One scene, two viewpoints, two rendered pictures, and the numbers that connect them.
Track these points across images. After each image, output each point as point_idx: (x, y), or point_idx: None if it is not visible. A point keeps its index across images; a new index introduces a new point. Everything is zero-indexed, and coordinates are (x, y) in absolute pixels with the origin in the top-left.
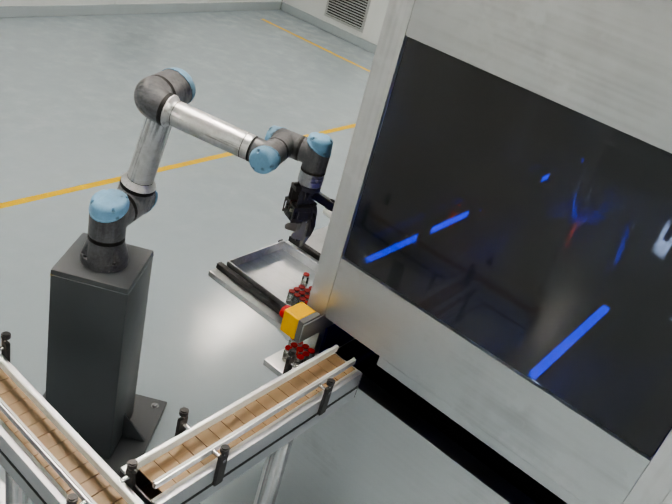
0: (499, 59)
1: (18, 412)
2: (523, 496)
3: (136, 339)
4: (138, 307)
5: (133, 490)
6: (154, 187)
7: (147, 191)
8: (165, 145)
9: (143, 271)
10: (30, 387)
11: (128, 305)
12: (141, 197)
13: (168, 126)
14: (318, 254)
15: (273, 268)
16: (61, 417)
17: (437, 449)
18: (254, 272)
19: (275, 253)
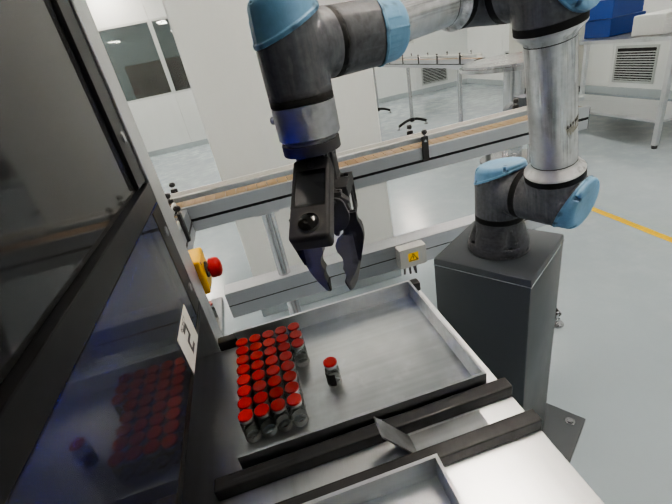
0: None
1: (258, 185)
2: None
3: (492, 370)
4: (483, 323)
5: None
6: (545, 178)
7: (529, 176)
8: (540, 97)
9: (486, 278)
10: (273, 185)
11: (440, 283)
12: (525, 182)
13: (528, 53)
14: (433, 448)
15: (403, 351)
16: (241, 193)
17: None
18: (395, 323)
19: (460, 370)
